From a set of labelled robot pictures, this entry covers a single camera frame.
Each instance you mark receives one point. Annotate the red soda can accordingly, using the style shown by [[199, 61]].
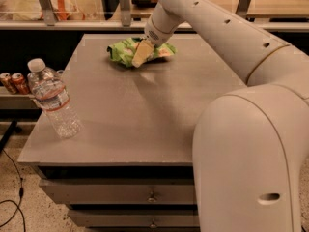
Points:
[[6, 80], [20, 83]]

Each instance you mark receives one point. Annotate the right metal bracket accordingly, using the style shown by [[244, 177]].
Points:
[[242, 8]]

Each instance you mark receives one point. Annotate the left red soda can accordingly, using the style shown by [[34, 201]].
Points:
[[6, 80]]

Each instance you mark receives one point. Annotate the clear plastic water bottle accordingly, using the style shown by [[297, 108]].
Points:
[[52, 97]]

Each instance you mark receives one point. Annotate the middle metal bracket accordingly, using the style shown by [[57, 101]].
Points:
[[125, 12]]

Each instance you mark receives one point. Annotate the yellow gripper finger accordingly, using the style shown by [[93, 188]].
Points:
[[143, 52]]

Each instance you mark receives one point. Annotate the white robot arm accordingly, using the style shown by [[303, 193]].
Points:
[[248, 145]]

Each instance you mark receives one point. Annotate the grey drawer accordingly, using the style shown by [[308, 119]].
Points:
[[119, 191], [134, 218]]

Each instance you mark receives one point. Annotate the metal bracket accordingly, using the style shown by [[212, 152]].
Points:
[[49, 16], [125, 12], [242, 8]]

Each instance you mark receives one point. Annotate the lower grey drawer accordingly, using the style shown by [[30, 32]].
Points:
[[134, 218]]

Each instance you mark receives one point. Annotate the right red soda can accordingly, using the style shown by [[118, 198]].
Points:
[[20, 83]]

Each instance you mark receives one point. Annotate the orange white bag behind glass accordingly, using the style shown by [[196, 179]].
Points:
[[66, 10]]

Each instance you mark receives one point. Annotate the green rice chip bag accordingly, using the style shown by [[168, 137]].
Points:
[[122, 52]]

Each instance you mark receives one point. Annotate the left metal bracket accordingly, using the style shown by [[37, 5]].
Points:
[[49, 16]]

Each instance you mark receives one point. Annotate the upper grey drawer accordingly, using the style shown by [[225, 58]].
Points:
[[119, 191]]

